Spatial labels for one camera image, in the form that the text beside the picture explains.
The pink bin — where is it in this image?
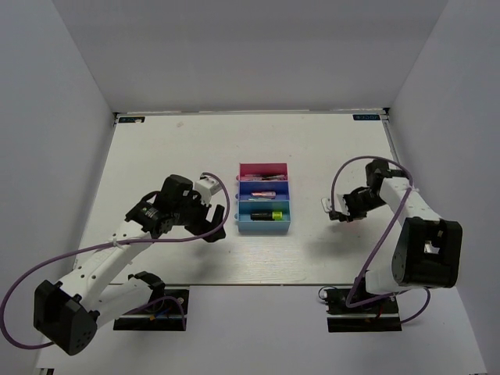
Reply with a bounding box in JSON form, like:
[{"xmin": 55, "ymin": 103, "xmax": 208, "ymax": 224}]
[{"xmin": 237, "ymin": 163, "xmax": 288, "ymax": 181}]

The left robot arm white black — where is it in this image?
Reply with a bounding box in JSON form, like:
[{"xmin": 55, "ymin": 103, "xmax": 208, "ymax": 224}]
[{"xmin": 34, "ymin": 173, "xmax": 229, "ymax": 355}]

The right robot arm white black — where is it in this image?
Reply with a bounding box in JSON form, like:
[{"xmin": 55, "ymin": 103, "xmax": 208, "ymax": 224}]
[{"xmin": 323, "ymin": 156, "xmax": 463, "ymax": 312}]

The corner label sticker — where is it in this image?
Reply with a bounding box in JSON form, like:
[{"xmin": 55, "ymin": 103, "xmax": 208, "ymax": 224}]
[
  {"xmin": 352, "ymin": 113, "xmax": 380, "ymax": 121},
  {"xmin": 118, "ymin": 116, "xmax": 145, "ymax": 123}
]

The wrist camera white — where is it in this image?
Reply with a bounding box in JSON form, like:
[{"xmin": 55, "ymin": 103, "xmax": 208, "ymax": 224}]
[
  {"xmin": 194, "ymin": 173, "xmax": 222, "ymax": 206},
  {"xmin": 321, "ymin": 194, "xmax": 350, "ymax": 216}
]

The pink eraser capsule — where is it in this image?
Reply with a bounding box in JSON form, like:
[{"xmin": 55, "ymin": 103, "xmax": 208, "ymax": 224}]
[{"xmin": 251, "ymin": 191, "xmax": 277, "ymax": 199}]

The yellow highlighter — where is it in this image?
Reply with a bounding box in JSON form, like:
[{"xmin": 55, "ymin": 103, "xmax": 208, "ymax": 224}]
[{"xmin": 250, "ymin": 211, "xmax": 283, "ymax": 221}]

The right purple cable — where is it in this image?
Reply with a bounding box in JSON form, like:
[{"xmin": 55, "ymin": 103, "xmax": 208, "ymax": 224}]
[{"xmin": 330, "ymin": 155, "xmax": 433, "ymax": 325}]

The dark blue bin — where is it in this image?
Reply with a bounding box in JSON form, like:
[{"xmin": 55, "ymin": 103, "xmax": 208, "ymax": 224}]
[{"xmin": 235, "ymin": 180, "xmax": 290, "ymax": 201}]

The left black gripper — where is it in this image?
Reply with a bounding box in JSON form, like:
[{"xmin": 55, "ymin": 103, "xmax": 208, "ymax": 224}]
[{"xmin": 173, "ymin": 189, "xmax": 226, "ymax": 241}]

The blue pen refill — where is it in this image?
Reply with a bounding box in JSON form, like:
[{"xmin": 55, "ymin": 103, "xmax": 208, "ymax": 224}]
[{"xmin": 243, "ymin": 175, "xmax": 287, "ymax": 181}]

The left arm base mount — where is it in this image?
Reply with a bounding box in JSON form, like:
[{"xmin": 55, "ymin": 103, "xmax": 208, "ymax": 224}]
[{"xmin": 112, "ymin": 288, "xmax": 190, "ymax": 332}]

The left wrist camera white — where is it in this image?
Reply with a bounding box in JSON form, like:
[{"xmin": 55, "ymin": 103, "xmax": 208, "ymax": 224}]
[{"xmin": 194, "ymin": 173, "xmax": 222, "ymax": 206}]

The right corner label sticker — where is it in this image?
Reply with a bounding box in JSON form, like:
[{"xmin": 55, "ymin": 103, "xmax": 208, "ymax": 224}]
[{"xmin": 352, "ymin": 113, "xmax": 380, "ymax": 121}]

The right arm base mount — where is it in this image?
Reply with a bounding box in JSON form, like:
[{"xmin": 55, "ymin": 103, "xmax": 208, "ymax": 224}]
[{"xmin": 318, "ymin": 286, "xmax": 402, "ymax": 334}]

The light blue bin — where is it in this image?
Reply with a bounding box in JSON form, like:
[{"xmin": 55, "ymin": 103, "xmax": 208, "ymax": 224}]
[{"xmin": 235, "ymin": 201, "xmax": 291, "ymax": 234}]

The left corner label sticker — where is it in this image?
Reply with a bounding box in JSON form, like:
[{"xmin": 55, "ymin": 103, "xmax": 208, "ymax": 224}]
[{"xmin": 118, "ymin": 116, "xmax": 145, "ymax": 123}]

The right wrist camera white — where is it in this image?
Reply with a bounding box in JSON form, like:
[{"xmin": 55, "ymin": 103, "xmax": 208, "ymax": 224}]
[{"xmin": 321, "ymin": 194, "xmax": 350, "ymax": 216}]

